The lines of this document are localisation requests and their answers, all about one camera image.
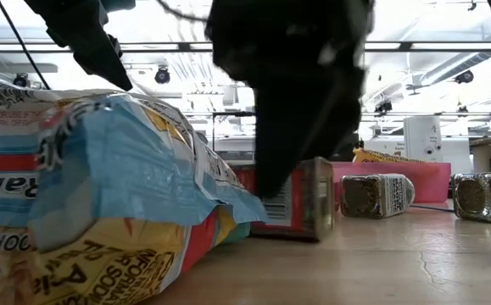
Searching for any blue ramen packet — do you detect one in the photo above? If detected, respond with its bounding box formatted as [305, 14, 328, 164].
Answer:
[0, 78, 271, 305]

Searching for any black overhead crossbar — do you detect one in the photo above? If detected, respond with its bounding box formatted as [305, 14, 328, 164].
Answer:
[0, 41, 491, 54]

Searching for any white pillar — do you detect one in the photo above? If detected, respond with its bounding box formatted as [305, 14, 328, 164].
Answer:
[403, 114, 444, 164]

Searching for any yellow ramen packet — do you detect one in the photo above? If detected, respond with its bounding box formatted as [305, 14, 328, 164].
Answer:
[352, 147, 427, 164]

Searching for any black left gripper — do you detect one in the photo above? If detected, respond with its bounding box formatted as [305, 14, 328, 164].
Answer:
[23, 0, 138, 92]

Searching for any white label spice jar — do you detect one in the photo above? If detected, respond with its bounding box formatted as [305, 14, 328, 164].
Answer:
[340, 173, 416, 220]

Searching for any black background rig frame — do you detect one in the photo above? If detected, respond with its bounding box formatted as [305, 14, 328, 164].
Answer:
[211, 111, 257, 162]

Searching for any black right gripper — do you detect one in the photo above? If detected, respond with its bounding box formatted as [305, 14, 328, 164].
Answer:
[204, 0, 376, 200]

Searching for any green label spice jar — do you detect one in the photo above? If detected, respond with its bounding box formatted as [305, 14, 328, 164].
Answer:
[451, 171, 491, 225]

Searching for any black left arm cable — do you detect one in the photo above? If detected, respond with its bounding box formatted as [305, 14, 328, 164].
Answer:
[0, 0, 53, 91]

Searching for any pink plastic tray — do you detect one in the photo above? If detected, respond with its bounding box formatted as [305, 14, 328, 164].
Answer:
[332, 161, 452, 204]

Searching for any red spice tin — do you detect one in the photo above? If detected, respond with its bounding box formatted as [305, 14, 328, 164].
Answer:
[232, 156, 336, 243]

